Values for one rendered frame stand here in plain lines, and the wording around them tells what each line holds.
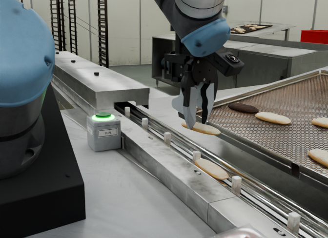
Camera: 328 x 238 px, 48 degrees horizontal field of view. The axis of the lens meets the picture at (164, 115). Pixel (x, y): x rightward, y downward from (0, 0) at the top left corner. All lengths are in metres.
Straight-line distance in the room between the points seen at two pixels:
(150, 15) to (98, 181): 7.65
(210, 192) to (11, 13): 0.41
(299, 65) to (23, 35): 3.20
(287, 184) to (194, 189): 0.23
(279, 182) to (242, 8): 6.02
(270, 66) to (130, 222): 3.13
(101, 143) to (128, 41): 7.29
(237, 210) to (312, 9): 5.10
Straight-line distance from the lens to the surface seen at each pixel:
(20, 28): 0.47
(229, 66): 0.69
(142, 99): 1.21
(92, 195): 0.73
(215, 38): 0.59
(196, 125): 0.78
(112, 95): 1.17
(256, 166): 0.88
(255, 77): 3.84
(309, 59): 3.61
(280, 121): 0.90
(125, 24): 8.14
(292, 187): 0.80
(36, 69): 0.44
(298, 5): 5.78
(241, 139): 0.82
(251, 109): 0.98
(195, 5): 0.55
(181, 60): 0.75
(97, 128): 0.92
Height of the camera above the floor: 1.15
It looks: 15 degrees down
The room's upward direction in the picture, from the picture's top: 1 degrees clockwise
